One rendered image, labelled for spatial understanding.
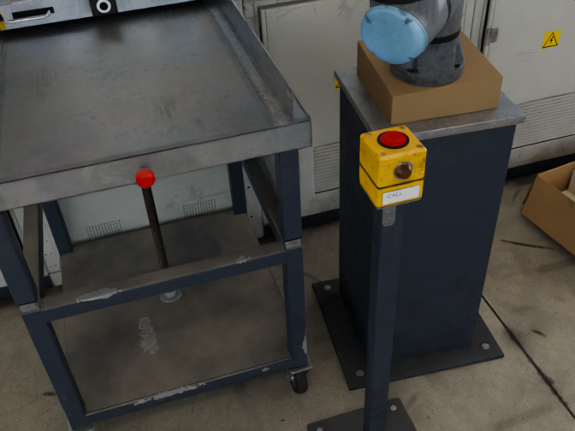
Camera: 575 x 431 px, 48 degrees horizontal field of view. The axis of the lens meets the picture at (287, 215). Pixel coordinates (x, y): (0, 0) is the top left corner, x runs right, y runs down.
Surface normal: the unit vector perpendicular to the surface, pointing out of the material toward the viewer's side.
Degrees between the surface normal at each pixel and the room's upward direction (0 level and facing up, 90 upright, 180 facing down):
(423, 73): 77
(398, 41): 102
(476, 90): 90
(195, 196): 90
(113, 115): 0
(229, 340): 0
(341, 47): 90
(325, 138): 90
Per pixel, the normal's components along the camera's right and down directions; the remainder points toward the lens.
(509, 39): 0.29, 0.59
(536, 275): -0.04, -0.77
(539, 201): -0.89, 0.10
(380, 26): -0.50, 0.70
